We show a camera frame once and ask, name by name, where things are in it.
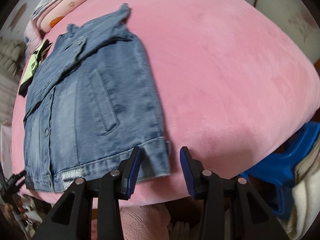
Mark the floral wardrobe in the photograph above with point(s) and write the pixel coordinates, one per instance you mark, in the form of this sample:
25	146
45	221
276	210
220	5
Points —
287	10

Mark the folded green and black garment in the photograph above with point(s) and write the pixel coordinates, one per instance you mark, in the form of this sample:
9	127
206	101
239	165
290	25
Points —
31	65

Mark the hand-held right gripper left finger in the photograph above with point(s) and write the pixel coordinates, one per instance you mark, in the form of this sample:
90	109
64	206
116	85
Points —
132	170

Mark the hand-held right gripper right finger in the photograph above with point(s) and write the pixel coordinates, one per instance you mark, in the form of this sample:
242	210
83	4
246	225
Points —
187	170

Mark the person's left hand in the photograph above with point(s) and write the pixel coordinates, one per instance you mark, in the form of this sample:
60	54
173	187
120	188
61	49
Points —
13	208

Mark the white printed cushion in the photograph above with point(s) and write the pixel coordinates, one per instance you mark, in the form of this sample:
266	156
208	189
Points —
31	33

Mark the cream fluffy cloth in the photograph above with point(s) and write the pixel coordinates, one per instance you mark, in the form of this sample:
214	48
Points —
307	200

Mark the blue denim jacket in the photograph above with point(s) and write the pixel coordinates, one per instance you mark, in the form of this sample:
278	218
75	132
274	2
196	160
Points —
100	105

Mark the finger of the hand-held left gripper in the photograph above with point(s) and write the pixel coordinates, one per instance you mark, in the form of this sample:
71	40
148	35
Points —
16	178

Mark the blue plastic stool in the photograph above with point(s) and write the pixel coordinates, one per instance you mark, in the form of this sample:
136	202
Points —
287	160

